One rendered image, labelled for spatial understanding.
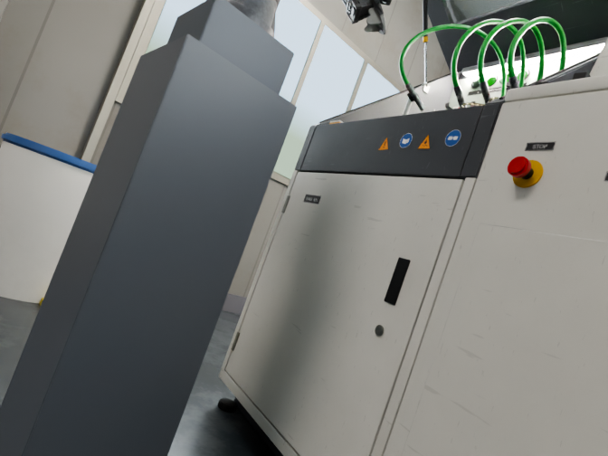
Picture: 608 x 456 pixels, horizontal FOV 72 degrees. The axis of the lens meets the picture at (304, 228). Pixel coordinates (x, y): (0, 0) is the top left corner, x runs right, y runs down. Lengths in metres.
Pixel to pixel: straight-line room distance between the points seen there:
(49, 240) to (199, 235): 1.18
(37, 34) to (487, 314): 2.23
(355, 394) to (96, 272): 0.56
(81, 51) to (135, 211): 1.83
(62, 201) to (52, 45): 0.89
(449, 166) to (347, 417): 0.57
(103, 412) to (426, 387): 0.55
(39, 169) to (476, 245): 1.55
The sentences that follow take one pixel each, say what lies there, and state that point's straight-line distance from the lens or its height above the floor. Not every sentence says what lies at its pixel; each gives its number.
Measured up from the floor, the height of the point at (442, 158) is 0.83.
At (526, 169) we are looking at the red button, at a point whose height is 0.79.
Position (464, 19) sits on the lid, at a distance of 1.85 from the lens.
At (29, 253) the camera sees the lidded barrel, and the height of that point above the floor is 0.18.
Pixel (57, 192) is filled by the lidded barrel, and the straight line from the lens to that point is 1.85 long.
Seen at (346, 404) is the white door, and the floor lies 0.27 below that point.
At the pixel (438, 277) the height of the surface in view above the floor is 0.58.
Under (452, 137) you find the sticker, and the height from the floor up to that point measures 0.88.
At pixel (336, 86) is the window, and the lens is 3.23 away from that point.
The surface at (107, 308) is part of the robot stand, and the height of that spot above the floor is 0.35.
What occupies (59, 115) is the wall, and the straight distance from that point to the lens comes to 2.43.
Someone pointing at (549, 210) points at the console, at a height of 0.74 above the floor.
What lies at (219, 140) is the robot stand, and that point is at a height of 0.67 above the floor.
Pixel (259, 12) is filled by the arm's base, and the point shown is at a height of 0.93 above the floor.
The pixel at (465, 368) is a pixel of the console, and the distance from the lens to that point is 0.79.
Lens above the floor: 0.53
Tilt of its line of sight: 4 degrees up
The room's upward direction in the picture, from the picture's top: 20 degrees clockwise
